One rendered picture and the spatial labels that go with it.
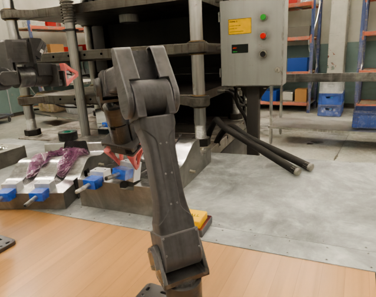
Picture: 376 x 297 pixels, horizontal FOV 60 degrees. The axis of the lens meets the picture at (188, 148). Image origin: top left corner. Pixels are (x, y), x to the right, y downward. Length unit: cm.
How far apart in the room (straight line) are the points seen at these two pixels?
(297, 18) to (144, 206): 690
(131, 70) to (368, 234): 67
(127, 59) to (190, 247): 33
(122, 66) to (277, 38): 113
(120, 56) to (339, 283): 58
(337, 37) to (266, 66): 554
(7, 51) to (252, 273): 81
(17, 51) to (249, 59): 102
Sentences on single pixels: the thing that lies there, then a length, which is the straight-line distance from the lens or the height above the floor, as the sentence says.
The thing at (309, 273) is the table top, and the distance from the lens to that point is 74.
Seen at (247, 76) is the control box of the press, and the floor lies 112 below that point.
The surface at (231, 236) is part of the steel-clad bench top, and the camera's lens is 83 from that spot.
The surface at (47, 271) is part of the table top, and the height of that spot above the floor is 80.
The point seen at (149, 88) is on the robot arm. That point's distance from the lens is 54.
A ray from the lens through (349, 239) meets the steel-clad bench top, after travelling 87.
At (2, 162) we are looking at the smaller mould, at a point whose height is 83.
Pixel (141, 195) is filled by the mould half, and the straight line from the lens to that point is 93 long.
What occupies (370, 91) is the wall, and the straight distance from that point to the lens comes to 739.
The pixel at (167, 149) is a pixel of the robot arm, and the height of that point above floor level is 109.
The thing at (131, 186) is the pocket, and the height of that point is 86.
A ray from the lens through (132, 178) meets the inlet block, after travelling 93.
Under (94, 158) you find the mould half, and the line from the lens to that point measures 127.
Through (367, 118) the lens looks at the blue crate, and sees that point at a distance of 447.
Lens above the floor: 124
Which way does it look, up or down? 16 degrees down
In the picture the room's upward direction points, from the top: 3 degrees counter-clockwise
